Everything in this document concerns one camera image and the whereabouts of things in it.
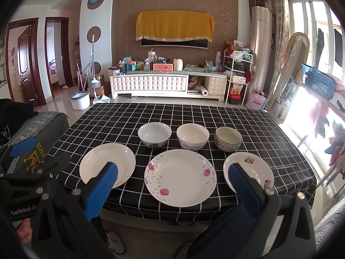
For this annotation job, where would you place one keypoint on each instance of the dark red wooden door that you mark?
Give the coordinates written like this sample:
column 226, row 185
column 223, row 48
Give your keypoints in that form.
column 24, row 68

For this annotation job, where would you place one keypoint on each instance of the white plate pink flowers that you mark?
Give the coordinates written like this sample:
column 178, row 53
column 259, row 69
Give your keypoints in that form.
column 180, row 178

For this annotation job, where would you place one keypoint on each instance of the plain white plate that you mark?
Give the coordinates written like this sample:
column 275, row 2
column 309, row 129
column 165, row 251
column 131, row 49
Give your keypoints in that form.
column 94, row 161

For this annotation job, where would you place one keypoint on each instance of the black white grid tablecloth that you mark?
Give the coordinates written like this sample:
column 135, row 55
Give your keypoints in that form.
column 119, row 123

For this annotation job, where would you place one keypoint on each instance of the grey sofa with cover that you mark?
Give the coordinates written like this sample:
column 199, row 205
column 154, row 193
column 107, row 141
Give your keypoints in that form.
column 46, row 128

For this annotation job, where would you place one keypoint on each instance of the white storage bin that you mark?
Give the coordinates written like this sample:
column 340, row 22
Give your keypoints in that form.
column 80, row 101

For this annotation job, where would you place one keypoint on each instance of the white mop stand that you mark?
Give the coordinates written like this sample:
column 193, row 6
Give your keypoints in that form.
column 98, row 99

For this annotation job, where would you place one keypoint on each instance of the tall cylindrical air conditioner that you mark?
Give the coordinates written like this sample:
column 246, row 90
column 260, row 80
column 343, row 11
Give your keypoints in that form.
column 260, row 45

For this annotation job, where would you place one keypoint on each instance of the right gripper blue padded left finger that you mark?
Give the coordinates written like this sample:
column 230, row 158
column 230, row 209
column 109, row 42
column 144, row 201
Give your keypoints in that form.
column 98, row 189

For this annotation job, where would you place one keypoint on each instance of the pink storage box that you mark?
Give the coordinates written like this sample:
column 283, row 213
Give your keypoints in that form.
column 163, row 67

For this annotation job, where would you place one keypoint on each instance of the white bowl floral outside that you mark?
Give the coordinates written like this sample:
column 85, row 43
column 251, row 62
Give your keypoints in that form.
column 154, row 134

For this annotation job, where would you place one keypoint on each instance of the white paper roll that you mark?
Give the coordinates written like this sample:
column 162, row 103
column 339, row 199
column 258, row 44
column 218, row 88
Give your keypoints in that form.
column 203, row 90

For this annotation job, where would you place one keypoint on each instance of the cream white bowl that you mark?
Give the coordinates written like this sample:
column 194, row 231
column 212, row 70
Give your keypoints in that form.
column 192, row 136

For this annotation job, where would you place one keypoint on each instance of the patterned rim ceramic bowl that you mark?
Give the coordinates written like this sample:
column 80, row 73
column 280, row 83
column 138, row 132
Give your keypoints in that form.
column 228, row 139

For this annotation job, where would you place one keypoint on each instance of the patterned beige curtain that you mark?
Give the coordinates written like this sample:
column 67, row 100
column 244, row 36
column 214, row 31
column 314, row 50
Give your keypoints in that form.
column 281, row 10

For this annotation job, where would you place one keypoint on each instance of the white plate bear cartoon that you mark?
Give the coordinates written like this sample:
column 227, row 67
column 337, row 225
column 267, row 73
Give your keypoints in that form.
column 253, row 165

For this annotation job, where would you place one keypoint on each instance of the round blue wall clock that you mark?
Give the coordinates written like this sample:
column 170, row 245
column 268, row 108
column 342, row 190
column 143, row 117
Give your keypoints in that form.
column 94, row 4

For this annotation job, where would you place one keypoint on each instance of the person's left hand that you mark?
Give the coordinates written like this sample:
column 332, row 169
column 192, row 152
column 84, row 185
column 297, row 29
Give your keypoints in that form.
column 24, row 231

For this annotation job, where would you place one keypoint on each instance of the wooden framed standing mirror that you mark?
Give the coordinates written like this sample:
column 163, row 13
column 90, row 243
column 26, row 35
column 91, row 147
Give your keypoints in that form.
column 290, row 77

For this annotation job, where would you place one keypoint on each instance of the pink tote bag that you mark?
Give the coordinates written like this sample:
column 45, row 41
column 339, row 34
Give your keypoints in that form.
column 256, row 100

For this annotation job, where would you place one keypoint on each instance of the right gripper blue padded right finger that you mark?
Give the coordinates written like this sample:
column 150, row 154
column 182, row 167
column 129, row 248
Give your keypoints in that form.
column 248, row 189

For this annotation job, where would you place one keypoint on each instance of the blue plastic basket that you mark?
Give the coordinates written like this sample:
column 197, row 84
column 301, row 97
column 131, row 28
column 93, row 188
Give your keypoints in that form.
column 317, row 81

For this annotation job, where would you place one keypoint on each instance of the white tufted TV cabinet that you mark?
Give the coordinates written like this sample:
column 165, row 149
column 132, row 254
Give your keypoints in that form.
column 171, row 84

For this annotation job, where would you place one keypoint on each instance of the television with yellow cover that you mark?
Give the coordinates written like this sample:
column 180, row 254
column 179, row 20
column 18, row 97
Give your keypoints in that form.
column 175, row 28

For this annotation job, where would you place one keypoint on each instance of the white metal shelf rack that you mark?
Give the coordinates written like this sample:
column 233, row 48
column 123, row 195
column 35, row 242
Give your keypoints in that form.
column 237, row 67

